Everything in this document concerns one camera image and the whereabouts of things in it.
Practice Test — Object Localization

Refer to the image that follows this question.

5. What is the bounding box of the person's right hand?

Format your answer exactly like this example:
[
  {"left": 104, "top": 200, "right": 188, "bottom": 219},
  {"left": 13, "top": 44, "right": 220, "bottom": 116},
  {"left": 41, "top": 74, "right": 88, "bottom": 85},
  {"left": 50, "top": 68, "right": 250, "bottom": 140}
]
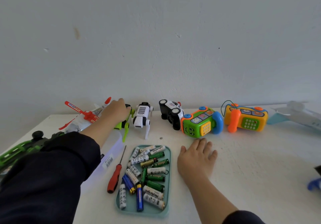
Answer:
[{"left": 177, "top": 138, "right": 218, "bottom": 182}]

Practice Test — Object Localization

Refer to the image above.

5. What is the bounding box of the person's left hand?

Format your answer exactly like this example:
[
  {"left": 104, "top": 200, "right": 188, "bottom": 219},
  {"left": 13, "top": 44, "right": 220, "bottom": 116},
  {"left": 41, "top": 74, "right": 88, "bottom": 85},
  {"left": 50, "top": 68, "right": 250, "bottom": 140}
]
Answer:
[{"left": 100, "top": 98, "right": 132, "bottom": 131}]

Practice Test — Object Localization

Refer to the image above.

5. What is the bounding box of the green robot dog toy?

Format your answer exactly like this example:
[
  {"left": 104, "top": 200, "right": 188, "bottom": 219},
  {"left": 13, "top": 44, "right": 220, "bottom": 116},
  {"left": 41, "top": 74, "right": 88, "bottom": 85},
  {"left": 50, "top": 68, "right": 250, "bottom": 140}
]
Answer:
[{"left": 114, "top": 104, "right": 136, "bottom": 143}]

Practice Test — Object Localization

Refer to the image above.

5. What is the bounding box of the person's right forearm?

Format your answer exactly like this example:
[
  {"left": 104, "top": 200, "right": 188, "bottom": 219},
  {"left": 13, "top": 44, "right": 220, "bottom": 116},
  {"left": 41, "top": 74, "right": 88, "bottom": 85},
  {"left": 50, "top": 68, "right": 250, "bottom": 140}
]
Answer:
[{"left": 185, "top": 177, "right": 267, "bottom": 224}]

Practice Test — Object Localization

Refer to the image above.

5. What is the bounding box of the person's left forearm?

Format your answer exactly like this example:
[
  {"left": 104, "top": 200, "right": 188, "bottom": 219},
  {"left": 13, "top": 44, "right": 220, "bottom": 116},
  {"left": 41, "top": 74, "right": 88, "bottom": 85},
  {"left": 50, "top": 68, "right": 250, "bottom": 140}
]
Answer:
[{"left": 0, "top": 117, "right": 118, "bottom": 224}]

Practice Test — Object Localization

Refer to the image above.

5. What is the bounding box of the white robot dog toy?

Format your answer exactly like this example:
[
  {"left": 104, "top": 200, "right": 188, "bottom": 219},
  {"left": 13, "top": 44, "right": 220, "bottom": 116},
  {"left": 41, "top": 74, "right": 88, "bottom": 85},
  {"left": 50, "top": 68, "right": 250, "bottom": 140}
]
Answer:
[{"left": 133, "top": 102, "right": 154, "bottom": 140}]

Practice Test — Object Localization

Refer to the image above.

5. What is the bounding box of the green toy phone car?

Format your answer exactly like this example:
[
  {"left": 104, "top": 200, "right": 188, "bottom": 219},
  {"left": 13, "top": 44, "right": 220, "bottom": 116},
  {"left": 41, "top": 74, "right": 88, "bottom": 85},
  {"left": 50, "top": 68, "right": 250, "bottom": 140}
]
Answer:
[{"left": 181, "top": 106, "right": 224, "bottom": 139}]

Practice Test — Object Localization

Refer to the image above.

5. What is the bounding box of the black and white toy car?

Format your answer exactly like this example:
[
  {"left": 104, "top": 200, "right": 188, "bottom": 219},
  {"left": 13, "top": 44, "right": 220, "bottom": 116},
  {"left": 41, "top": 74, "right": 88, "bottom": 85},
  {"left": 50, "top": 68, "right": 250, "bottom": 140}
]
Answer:
[{"left": 158, "top": 99, "right": 185, "bottom": 131}]

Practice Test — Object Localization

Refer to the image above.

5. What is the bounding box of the red and white toy helicopter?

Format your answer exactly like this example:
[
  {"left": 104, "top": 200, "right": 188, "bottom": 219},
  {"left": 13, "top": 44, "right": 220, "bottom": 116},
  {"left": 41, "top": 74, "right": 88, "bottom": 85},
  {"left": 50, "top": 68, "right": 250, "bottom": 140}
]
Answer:
[{"left": 59, "top": 97, "right": 112, "bottom": 134}]

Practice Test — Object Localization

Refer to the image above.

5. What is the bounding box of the pile of batteries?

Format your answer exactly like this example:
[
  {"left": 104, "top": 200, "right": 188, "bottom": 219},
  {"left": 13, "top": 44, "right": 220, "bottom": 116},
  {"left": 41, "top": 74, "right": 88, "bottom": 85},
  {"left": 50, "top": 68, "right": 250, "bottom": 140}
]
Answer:
[{"left": 119, "top": 145, "right": 170, "bottom": 212}]

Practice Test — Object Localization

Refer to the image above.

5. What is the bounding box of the clear plastic storage box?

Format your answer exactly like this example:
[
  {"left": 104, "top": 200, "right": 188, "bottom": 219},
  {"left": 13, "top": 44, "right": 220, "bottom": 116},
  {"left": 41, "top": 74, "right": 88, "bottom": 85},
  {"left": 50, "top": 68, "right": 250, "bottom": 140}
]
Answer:
[{"left": 80, "top": 128, "right": 124, "bottom": 193}]

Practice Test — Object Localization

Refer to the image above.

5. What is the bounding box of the orange toy phone car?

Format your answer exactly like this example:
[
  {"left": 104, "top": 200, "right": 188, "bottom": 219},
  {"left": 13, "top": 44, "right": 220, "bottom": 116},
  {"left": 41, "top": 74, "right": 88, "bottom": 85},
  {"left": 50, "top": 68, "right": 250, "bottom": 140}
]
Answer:
[{"left": 221, "top": 100, "right": 268, "bottom": 133}]

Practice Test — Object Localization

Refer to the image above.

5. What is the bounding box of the teal plastic tray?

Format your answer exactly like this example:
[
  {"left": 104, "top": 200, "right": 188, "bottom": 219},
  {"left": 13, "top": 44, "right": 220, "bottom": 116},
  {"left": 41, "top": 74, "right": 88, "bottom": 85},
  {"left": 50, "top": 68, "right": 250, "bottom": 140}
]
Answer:
[{"left": 116, "top": 145, "right": 172, "bottom": 218}]

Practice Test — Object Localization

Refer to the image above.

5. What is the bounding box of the light blue toy airplane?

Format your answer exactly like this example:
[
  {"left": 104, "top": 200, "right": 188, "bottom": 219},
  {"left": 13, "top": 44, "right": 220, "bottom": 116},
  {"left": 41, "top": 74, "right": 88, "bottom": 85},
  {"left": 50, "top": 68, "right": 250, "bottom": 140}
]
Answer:
[{"left": 266, "top": 101, "right": 321, "bottom": 131}]

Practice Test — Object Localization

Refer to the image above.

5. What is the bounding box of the blue plastic toy part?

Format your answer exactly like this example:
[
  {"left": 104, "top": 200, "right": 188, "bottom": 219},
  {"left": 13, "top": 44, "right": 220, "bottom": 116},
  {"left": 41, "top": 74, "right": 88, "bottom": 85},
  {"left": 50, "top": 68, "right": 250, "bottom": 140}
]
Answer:
[{"left": 307, "top": 178, "right": 321, "bottom": 192}]

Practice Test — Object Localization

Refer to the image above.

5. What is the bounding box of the green and black toy truck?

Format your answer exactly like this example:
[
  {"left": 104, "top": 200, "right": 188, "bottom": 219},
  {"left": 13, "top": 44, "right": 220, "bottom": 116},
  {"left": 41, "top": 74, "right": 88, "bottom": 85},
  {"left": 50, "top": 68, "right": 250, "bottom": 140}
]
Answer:
[{"left": 0, "top": 130, "right": 66, "bottom": 177}]

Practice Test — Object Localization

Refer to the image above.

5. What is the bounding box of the red handled screwdriver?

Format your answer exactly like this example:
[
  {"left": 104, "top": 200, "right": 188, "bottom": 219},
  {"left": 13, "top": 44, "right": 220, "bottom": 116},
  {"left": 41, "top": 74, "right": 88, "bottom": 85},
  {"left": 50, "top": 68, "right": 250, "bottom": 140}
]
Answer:
[{"left": 107, "top": 145, "right": 127, "bottom": 194}]

